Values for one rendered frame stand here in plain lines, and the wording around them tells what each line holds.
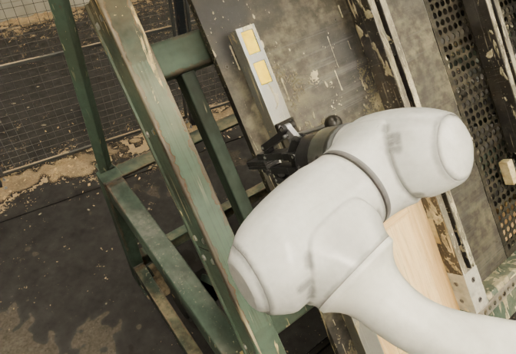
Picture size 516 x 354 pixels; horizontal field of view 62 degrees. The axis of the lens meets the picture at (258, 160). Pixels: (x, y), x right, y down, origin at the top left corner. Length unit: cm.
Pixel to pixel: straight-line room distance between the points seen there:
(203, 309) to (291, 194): 106
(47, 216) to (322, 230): 265
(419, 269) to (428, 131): 87
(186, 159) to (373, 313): 53
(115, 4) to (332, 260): 64
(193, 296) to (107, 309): 104
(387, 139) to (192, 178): 48
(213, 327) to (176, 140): 74
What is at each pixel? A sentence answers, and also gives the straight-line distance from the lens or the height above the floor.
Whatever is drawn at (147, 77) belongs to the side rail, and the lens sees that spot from 85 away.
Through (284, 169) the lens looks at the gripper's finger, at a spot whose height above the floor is 156.
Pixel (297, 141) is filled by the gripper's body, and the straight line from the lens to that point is 65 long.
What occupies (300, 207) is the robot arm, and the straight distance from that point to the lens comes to 41.
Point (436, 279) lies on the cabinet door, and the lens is 135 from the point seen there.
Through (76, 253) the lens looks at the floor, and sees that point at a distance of 272.
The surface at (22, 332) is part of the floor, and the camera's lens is 256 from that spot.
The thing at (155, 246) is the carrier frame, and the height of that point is 79.
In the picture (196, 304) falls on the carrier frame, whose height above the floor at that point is 79.
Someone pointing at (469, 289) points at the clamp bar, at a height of 99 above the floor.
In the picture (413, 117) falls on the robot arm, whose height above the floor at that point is 179.
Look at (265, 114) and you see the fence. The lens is 96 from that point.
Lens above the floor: 206
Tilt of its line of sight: 43 degrees down
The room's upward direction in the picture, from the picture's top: straight up
